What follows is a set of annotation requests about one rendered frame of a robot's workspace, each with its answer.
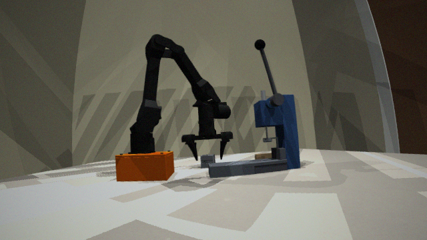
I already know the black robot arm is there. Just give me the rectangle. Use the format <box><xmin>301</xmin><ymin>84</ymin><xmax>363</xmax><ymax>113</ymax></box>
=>
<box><xmin>128</xmin><ymin>34</ymin><xmax>231</xmax><ymax>154</ymax></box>

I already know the blue arbor press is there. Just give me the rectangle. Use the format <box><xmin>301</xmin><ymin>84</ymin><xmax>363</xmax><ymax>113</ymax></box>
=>
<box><xmin>208</xmin><ymin>39</ymin><xmax>300</xmax><ymax>178</ymax></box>

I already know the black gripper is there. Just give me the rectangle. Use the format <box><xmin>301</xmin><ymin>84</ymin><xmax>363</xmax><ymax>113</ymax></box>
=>
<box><xmin>181</xmin><ymin>118</ymin><xmax>233</xmax><ymax>161</ymax></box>

